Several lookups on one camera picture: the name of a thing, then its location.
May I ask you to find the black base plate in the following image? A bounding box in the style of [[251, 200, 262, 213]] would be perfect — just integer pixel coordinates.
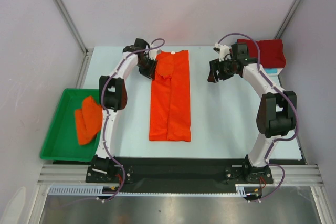
[[49, 157, 305, 195]]

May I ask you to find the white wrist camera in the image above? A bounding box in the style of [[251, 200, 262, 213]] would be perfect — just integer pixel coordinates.
[[148, 44, 161, 60], [213, 43, 230, 62]]

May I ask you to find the orange t shirt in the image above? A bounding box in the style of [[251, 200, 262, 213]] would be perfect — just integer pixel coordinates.
[[75, 96, 103, 146], [149, 50, 192, 142]]

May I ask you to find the left aluminium corner post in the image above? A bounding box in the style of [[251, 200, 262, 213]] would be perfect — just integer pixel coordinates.
[[36, 0, 90, 54]]

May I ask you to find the aluminium front rail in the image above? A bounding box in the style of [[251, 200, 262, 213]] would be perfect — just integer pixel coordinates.
[[37, 164, 324, 187]]

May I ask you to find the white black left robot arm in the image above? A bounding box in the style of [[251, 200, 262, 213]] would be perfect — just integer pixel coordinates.
[[86, 38, 162, 183]]

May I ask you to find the green plastic tray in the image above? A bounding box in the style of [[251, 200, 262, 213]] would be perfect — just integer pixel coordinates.
[[39, 88, 100, 163]]

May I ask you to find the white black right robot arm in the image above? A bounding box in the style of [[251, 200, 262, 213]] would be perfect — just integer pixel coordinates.
[[207, 43, 297, 184]]

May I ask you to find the folded dark red t shirt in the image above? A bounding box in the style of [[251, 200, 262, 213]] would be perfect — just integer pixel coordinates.
[[237, 39, 286, 68]]

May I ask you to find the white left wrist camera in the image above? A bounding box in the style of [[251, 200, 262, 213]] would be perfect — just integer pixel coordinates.
[[148, 44, 161, 60]]

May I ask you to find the aluminium corner post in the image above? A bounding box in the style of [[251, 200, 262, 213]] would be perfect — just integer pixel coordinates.
[[274, 0, 303, 39], [36, 0, 90, 54]]

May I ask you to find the grey slotted cable duct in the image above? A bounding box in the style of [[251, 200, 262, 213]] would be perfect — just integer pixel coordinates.
[[48, 185, 260, 197]]

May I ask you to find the folded turquoise t shirt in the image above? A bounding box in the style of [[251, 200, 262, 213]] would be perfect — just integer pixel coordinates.
[[264, 68, 278, 76]]

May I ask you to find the right aluminium corner post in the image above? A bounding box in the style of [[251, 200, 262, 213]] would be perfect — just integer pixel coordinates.
[[274, 0, 303, 39]]

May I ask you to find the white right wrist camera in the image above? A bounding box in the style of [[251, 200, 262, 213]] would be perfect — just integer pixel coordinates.
[[213, 43, 230, 62]]

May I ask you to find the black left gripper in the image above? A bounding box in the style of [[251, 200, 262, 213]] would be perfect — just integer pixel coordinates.
[[136, 56, 158, 80]]

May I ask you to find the orange t shirt in tray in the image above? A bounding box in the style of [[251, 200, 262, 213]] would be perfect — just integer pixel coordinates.
[[75, 96, 103, 146]]

